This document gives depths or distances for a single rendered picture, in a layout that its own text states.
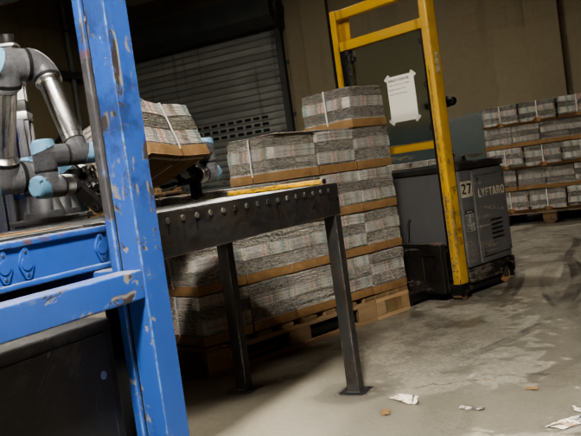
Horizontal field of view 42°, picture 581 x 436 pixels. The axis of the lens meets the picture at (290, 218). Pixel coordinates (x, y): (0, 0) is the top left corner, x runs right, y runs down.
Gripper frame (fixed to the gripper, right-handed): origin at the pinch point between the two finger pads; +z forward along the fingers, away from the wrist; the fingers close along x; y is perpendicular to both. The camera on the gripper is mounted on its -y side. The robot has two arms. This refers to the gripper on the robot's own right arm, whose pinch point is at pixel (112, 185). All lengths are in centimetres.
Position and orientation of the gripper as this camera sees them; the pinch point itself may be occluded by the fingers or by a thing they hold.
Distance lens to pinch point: 281.2
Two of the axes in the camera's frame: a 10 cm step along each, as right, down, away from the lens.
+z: 4.7, -1.1, 8.7
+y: -4.5, -8.8, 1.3
